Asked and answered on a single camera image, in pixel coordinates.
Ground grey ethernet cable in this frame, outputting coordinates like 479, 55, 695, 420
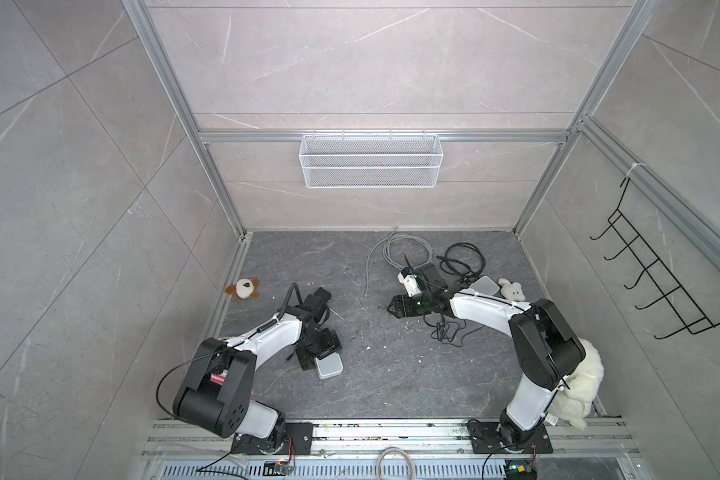
363, 230, 436, 296

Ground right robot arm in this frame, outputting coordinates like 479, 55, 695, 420
387, 263, 586, 452

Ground thick black ethernet cable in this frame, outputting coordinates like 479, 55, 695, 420
435, 241, 488, 283

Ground large white plush sheep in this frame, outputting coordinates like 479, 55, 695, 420
547, 338, 605, 430

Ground brown white plush toy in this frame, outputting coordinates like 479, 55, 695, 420
224, 278, 260, 300

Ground thin black power cable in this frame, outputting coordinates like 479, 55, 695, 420
422, 314, 475, 349

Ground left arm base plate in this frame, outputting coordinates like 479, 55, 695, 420
231, 422, 314, 455

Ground pink cartoon boy doll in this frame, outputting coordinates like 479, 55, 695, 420
210, 372, 226, 385

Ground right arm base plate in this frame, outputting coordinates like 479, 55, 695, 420
466, 419, 553, 454

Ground white wire mesh basket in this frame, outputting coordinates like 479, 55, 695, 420
299, 133, 444, 189

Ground small white plush toy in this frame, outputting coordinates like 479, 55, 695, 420
497, 278, 526, 302

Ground black wire hook rack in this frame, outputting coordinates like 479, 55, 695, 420
589, 178, 720, 340

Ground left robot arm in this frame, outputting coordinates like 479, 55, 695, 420
155, 284, 343, 456

